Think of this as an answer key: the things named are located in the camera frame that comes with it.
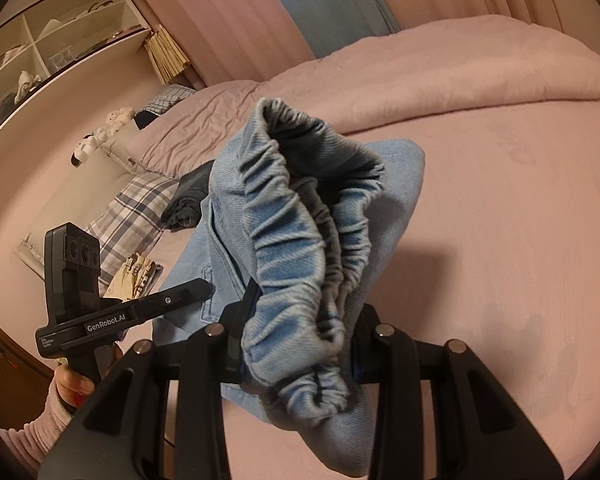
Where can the white shelf unit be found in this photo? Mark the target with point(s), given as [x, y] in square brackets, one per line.
[35, 30]

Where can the white fluffy plush toy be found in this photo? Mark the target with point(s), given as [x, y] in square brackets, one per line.
[119, 117]

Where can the white pillow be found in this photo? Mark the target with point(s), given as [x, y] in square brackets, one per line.
[120, 147]

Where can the pink duvet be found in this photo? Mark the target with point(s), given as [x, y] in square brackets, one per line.
[430, 70]

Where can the pink and blue padded headboard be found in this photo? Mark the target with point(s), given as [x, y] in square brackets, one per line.
[205, 10]

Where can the cream printed cloth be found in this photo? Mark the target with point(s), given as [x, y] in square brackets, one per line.
[135, 272]

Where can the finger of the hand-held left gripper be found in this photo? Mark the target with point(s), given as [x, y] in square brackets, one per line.
[175, 297]

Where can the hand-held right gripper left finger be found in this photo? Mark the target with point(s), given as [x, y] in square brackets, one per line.
[230, 330]

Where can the wooden nightstand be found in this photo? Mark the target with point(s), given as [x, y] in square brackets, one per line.
[5, 355]

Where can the pink bed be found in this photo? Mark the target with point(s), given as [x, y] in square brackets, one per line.
[505, 260]

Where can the grey striped cloth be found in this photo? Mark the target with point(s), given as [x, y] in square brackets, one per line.
[167, 99]

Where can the person's left hand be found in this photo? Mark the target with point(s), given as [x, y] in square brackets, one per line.
[65, 385]

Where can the dark folded pants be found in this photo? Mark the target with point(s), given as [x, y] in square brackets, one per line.
[185, 205]

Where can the black and white plush toy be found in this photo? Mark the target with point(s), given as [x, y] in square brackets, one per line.
[86, 147]

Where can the light blue denim pants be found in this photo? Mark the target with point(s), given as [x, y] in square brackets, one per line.
[290, 240]

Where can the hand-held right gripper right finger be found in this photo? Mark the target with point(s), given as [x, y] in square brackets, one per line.
[367, 335]

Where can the tan straw bundle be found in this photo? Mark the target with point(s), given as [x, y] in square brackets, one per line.
[167, 55]

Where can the navy cloth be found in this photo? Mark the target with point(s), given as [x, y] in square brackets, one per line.
[144, 120]

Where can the plaid pillow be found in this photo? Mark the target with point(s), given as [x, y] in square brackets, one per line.
[130, 210]

